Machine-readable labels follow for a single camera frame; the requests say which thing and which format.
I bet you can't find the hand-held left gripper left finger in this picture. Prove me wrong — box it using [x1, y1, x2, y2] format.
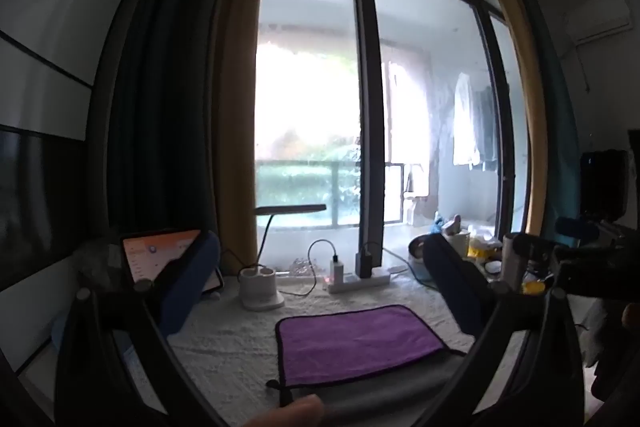
[52, 229, 231, 427]

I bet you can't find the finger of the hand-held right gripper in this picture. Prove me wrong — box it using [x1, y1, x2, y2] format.
[556, 217, 600, 242]

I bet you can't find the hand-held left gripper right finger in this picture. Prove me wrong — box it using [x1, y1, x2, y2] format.
[414, 232, 588, 427]

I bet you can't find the grey towel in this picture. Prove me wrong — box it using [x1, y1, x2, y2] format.
[266, 347, 472, 414]

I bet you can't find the purple towel with black edge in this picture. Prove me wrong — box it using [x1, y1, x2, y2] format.
[275, 304, 467, 390]

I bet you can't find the tablet with lit screen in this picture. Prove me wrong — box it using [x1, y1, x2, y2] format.
[120, 228, 224, 297]

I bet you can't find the white cylinder bottle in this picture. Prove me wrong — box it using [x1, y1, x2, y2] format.
[502, 232, 532, 289]

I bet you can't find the white fuzzy table cover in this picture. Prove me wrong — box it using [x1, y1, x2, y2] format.
[112, 274, 531, 427]

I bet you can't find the white desk lamp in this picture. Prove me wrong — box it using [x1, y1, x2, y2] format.
[238, 204, 327, 312]

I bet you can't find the teal curtain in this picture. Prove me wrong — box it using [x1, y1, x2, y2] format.
[512, 0, 582, 235]

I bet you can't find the white power strip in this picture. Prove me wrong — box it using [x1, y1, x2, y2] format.
[326, 268, 392, 294]

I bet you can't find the black charger plug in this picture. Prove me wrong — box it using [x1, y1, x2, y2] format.
[354, 249, 374, 279]

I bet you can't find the white balcony fixture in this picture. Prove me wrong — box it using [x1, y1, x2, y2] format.
[401, 163, 429, 224]

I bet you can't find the yellow curtain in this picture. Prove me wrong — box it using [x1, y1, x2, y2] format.
[474, 0, 549, 240]
[209, 0, 277, 275]

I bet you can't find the hanging dark garment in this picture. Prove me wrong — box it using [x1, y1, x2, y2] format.
[476, 86, 499, 171]

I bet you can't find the hanging white shirt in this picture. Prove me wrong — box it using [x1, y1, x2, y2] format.
[452, 71, 482, 168]

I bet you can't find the white air conditioner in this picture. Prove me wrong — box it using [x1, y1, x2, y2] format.
[565, 0, 632, 46]

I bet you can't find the dark green curtain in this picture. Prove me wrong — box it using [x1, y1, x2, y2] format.
[106, 0, 243, 240]

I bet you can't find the dark charger cable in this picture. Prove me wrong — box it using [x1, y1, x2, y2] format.
[280, 239, 342, 297]

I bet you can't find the black sliding door frame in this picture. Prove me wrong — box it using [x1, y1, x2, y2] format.
[252, 0, 532, 258]

